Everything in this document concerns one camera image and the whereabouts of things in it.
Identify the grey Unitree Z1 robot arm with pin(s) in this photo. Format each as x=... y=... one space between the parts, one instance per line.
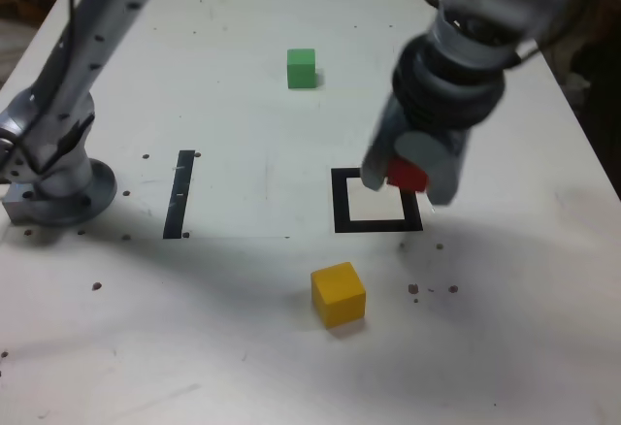
x=63 y=177

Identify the yellow cube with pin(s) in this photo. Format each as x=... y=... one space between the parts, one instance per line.
x=337 y=296

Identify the green cube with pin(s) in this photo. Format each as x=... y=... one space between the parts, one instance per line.
x=301 y=71

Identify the black tape strip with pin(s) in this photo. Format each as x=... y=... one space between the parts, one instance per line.
x=177 y=202

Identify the black tape square outline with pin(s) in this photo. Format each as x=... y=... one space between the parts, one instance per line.
x=339 y=202

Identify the red cube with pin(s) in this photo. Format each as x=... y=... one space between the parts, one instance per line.
x=405 y=175

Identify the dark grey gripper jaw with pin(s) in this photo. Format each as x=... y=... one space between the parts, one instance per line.
x=376 y=163

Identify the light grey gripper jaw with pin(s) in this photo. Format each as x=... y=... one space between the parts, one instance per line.
x=446 y=177

